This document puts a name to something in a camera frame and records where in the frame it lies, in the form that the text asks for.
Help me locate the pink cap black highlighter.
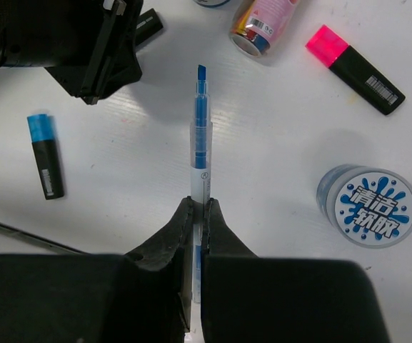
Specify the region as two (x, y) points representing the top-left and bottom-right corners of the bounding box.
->
(306, 25), (406, 116)

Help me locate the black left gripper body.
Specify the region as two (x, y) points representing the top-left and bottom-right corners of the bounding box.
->
(0, 0), (143, 105)

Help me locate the blue white round tub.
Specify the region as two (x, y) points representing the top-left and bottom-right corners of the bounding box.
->
(194, 0), (230, 8)

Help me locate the black four-compartment organizer tray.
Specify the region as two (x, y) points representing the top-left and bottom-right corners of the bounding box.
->
(0, 223), (88, 254)

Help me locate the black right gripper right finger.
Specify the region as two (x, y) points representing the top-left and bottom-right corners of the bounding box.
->
(201, 199), (391, 342)

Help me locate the blue cap black highlighter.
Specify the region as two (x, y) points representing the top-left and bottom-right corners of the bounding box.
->
(27, 114), (65, 200)

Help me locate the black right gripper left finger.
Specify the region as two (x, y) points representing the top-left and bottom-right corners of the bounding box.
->
(0, 197), (194, 342)

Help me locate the blue clear slim highlighter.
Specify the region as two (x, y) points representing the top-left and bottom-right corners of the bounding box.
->
(190, 65), (213, 304)

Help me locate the pink lid clear jar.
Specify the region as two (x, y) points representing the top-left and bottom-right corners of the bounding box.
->
(229, 0), (300, 58)

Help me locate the orange cap black highlighter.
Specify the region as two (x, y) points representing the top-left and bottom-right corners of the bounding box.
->
(135, 9), (164, 47)

